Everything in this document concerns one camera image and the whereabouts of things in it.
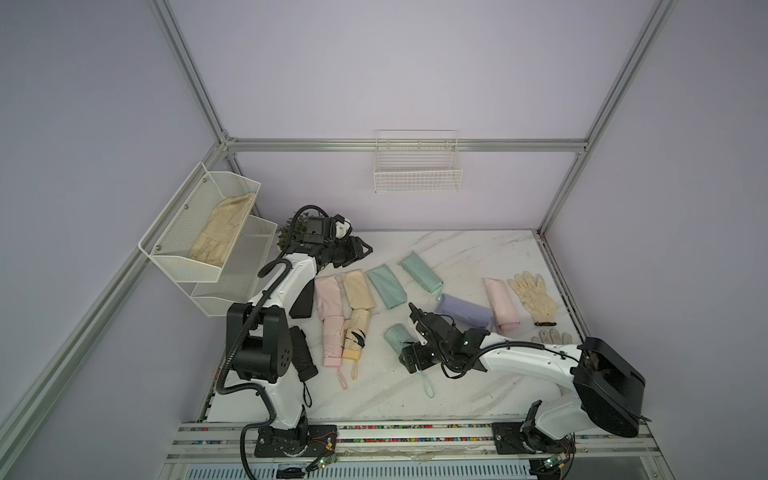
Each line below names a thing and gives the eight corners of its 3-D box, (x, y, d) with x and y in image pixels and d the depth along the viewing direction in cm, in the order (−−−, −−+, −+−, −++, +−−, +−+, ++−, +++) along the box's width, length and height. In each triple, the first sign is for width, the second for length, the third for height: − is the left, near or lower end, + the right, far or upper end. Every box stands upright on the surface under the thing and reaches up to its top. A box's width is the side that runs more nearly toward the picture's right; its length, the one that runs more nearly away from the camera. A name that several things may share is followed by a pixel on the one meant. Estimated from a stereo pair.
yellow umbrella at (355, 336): (337, 376, 86) (334, 370, 83) (353, 313, 99) (351, 306, 96) (357, 379, 86) (356, 373, 82) (370, 315, 99) (370, 309, 95)
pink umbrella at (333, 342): (325, 391, 83) (322, 387, 80) (325, 323, 97) (323, 317, 94) (348, 388, 84) (346, 384, 81) (345, 320, 97) (344, 315, 95)
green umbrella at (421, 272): (431, 294, 103) (432, 290, 102) (398, 264, 112) (398, 260, 110) (446, 282, 106) (447, 279, 105) (412, 254, 115) (412, 251, 113)
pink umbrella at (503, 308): (497, 335, 94) (500, 331, 92) (484, 283, 107) (486, 278, 105) (519, 335, 94) (522, 331, 92) (503, 283, 107) (506, 278, 105)
